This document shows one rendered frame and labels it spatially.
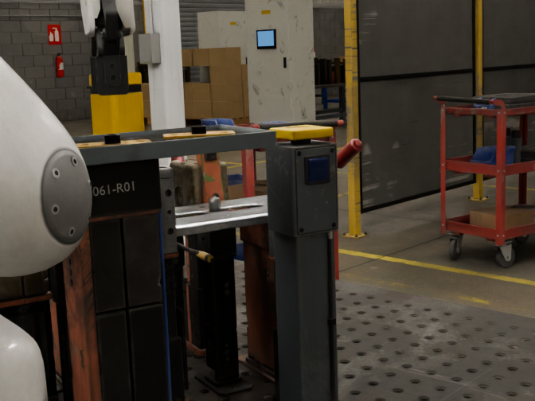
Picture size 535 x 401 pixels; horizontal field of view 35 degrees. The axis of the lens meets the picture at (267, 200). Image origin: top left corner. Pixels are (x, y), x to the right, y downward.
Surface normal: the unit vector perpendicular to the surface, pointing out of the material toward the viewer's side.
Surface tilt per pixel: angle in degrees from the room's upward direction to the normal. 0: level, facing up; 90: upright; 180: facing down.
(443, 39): 90
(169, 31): 90
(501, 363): 0
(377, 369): 0
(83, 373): 90
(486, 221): 90
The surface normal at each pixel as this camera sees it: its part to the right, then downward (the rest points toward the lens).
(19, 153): 0.73, -0.27
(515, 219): 0.47, 0.14
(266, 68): -0.67, 0.15
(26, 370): 0.92, -0.15
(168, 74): 0.73, 0.09
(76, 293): -0.86, 0.12
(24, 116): 0.77, -0.43
